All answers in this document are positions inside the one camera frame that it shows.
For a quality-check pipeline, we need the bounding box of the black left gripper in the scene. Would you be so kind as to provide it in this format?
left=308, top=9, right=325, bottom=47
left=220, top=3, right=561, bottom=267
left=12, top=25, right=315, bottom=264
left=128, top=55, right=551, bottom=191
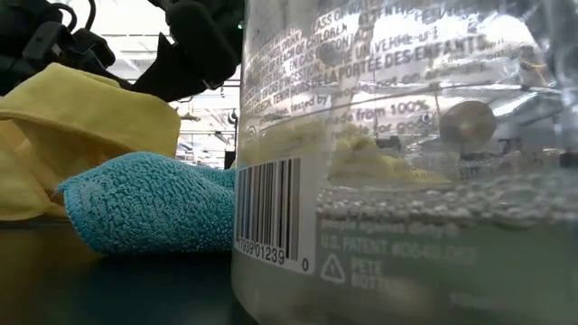
left=130, top=0, right=247, bottom=103

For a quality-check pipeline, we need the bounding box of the teal microfiber towel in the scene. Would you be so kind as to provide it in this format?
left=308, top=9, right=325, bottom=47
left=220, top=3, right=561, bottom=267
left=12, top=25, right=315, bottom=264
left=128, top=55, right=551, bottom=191
left=57, top=151, right=238, bottom=255

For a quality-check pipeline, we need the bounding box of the clear plastic spray bottle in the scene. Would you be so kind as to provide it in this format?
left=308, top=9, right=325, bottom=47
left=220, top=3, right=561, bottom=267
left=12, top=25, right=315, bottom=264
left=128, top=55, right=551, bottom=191
left=230, top=0, right=578, bottom=325

